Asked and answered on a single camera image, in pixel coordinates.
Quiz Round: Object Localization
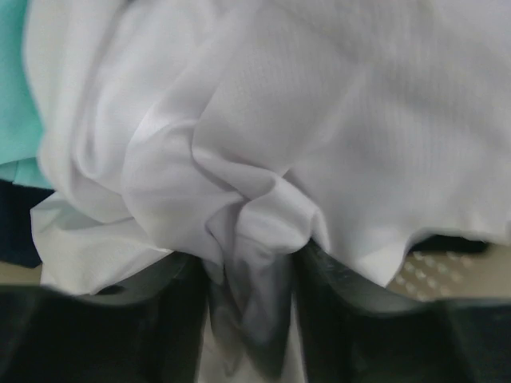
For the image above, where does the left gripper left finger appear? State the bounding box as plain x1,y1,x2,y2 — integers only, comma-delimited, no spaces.
1,253,208,382

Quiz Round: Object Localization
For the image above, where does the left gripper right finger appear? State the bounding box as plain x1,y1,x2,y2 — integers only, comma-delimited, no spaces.
293,243,510,382

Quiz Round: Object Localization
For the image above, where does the white t shirt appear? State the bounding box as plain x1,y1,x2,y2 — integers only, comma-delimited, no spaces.
24,1,510,373

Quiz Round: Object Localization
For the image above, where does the teal t shirt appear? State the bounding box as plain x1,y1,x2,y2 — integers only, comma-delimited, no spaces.
1,1,51,189

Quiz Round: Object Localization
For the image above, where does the cream plastic laundry basket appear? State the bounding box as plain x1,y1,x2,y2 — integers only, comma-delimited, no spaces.
387,246,510,302

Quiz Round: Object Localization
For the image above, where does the dark blue garment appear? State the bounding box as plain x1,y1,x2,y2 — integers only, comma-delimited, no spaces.
0,180,53,268

